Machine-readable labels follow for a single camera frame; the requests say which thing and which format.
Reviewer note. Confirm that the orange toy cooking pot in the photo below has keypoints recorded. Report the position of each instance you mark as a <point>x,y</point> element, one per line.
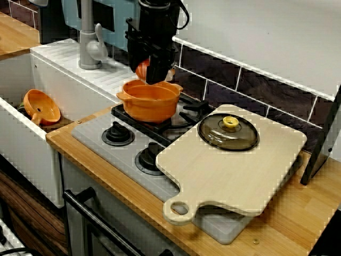
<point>149,110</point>

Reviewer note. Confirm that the brown wood grain cabinet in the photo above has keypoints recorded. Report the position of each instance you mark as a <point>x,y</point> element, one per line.
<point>26,213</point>

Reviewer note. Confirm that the grey toy faucet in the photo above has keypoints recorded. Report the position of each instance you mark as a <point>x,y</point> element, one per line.
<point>86,40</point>

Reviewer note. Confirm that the orange toy strainer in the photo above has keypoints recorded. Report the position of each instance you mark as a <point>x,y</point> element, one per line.
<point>42,106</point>

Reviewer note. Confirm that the teal box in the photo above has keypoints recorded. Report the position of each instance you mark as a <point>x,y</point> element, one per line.
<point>117,32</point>

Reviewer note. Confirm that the brown glass lid yellow knob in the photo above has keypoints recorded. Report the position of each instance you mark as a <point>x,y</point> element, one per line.
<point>239,136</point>

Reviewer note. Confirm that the salmon nigiri sushi toy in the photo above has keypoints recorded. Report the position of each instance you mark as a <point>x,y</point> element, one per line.
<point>141,70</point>

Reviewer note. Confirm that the black stove knob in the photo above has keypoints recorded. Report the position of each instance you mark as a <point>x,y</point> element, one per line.
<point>148,158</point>
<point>117,133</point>

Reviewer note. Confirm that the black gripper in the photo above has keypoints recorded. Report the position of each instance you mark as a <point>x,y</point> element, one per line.
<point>158,21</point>

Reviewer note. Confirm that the black burner grate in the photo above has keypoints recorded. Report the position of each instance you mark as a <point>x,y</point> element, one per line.
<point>160,130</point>

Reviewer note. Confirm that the pale wooden cutting board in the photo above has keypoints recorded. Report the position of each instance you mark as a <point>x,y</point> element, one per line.
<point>213,181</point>

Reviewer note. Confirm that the grey toy stove top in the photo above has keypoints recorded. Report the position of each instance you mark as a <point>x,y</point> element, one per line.
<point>90,133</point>

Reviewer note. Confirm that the dark slanted panel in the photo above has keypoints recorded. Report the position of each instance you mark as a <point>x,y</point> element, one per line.
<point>317,160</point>

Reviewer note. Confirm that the white toy sink basin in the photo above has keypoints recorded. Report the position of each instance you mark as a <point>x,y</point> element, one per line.
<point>26,160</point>

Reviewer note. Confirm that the wooden side table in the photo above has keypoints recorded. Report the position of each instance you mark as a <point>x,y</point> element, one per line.
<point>16,37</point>

